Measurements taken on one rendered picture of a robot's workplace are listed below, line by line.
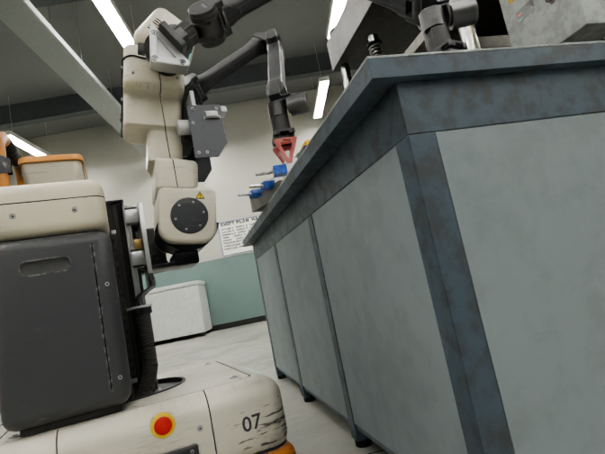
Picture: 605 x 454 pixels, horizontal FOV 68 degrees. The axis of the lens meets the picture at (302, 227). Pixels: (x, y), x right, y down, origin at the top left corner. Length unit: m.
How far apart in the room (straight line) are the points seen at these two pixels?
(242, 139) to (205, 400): 8.19
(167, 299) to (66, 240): 6.86
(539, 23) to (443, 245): 1.23
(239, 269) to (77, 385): 7.60
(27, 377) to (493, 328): 0.90
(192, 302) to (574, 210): 7.27
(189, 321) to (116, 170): 3.37
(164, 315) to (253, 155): 3.45
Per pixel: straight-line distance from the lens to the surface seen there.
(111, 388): 1.11
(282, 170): 1.36
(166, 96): 1.44
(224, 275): 8.64
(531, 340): 0.81
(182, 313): 7.90
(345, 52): 2.95
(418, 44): 2.42
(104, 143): 9.68
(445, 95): 0.82
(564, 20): 1.77
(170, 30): 1.33
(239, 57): 1.82
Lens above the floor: 0.47
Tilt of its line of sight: 8 degrees up
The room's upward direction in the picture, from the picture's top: 11 degrees counter-clockwise
